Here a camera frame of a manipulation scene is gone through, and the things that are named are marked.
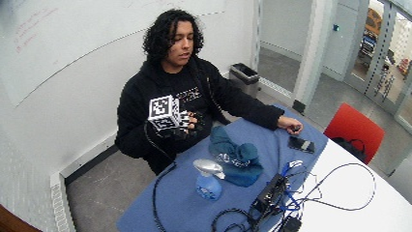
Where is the black smartphone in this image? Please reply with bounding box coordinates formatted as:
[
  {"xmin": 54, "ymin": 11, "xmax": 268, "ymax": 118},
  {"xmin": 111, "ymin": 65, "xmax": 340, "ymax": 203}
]
[{"xmin": 287, "ymin": 135, "xmax": 318, "ymax": 155}]

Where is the white marker cube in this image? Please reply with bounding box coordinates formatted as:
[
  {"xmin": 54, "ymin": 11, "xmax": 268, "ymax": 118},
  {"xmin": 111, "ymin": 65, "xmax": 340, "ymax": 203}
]
[{"xmin": 147, "ymin": 94, "xmax": 183, "ymax": 131}]

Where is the the person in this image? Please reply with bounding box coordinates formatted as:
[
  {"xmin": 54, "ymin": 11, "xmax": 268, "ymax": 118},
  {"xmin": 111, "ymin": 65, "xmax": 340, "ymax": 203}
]
[{"xmin": 114, "ymin": 9, "xmax": 304, "ymax": 176}]

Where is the red chair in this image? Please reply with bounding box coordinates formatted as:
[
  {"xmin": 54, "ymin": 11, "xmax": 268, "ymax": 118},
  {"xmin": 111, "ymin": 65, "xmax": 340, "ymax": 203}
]
[{"xmin": 323, "ymin": 102, "xmax": 387, "ymax": 165}]

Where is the black bag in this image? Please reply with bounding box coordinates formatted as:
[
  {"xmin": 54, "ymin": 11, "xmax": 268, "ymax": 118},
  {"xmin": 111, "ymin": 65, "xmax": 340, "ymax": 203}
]
[{"xmin": 331, "ymin": 136, "xmax": 368, "ymax": 163}]

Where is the teal cloth bundle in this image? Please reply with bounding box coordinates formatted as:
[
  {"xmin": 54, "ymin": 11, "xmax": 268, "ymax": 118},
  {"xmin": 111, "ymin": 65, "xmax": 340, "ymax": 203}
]
[{"xmin": 207, "ymin": 125, "xmax": 266, "ymax": 189}]

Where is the grey trash bin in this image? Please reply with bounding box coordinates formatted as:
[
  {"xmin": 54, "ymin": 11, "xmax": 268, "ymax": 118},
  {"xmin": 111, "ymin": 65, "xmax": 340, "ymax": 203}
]
[{"xmin": 228, "ymin": 62, "xmax": 262, "ymax": 99}]

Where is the blue spray bottle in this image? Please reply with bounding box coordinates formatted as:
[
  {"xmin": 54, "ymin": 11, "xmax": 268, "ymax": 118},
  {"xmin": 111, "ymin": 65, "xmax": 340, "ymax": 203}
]
[{"xmin": 192, "ymin": 158, "xmax": 227, "ymax": 202}]

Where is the blue table cloth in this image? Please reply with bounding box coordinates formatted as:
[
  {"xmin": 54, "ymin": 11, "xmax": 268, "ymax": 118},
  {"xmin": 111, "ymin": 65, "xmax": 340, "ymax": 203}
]
[{"xmin": 116, "ymin": 103, "xmax": 330, "ymax": 232}]

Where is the black electronics box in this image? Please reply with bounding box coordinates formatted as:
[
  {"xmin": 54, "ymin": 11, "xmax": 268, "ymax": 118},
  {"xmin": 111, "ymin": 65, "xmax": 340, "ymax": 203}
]
[{"xmin": 252, "ymin": 173, "xmax": 290, "ymax": 218}]

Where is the small black device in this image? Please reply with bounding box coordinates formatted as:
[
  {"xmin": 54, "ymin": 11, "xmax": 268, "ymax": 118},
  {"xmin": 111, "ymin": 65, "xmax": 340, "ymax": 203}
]
[{"xmin": 282, "ymin": 216, "xmax": 303, "ymax": 232}]

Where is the whiteboard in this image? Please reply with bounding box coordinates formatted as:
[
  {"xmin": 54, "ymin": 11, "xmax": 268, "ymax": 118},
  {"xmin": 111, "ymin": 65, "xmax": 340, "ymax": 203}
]
[{"xmin": 0, "ymin": 0, "xmax": 230, "ymax": 107}]

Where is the glove's black cable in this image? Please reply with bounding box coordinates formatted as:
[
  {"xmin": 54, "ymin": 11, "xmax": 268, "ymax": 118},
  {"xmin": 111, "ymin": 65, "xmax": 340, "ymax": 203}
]
[{"xmin": 143, "ymin": 122, "xmax": 178, "ymax": 232}]

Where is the blue cable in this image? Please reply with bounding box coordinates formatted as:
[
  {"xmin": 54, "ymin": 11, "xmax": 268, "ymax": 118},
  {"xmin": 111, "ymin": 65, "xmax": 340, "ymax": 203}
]
[{"xmin": 279, "ymin": 159, "xmax": 314, "ymax": 212}]

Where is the black cable loop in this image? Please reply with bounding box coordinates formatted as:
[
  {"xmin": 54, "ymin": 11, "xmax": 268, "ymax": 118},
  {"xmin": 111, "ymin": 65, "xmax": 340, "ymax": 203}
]
[{"xmin": 282, "ymin": 162, "xmax": 378, "ymax": 212}]

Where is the black coiled cable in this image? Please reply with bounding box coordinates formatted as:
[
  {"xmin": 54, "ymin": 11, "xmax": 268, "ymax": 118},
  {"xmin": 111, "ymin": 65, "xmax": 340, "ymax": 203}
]
[{"xmin": 210, "ymin": 207, "xmax": 259, "ymax": 232}]

